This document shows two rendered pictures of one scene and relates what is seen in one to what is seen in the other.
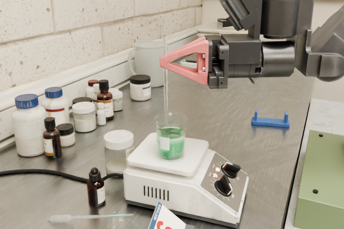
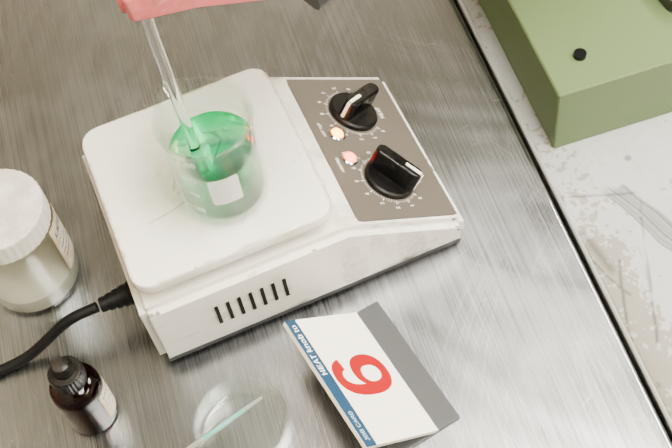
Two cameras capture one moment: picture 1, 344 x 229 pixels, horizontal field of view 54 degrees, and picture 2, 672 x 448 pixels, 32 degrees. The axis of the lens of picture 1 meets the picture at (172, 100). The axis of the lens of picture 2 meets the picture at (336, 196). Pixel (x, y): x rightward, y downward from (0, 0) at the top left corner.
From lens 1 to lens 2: 0.35 m
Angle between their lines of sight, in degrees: 44
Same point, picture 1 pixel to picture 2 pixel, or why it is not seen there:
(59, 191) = not seen: outside the picture
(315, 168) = not seen: outside the picture
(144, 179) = (212, 296)
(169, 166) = (264, 232)
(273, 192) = (446, 77)
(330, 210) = (629, 83)
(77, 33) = not seen: outside the picture
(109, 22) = not seen: outside the picture
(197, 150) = (268, 120)
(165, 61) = (145, 2)
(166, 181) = (274, 266)
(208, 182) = (359, 194)
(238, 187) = (401, 140)
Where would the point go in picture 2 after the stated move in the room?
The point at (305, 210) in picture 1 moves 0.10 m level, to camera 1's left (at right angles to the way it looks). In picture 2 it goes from (577, 109) to (463, 204)
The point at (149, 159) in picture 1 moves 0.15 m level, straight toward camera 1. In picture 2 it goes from (193, 243) to (390, 414)
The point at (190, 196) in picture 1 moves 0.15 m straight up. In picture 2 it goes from (344, 255) to (315, 99)
